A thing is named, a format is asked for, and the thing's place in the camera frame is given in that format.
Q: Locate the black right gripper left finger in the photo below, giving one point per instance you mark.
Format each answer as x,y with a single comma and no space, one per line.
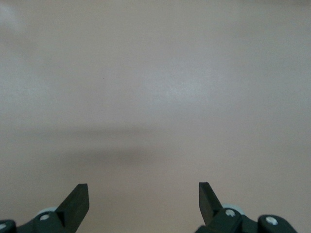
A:
73,208

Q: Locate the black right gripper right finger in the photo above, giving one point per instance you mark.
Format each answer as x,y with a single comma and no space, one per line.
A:
210,211

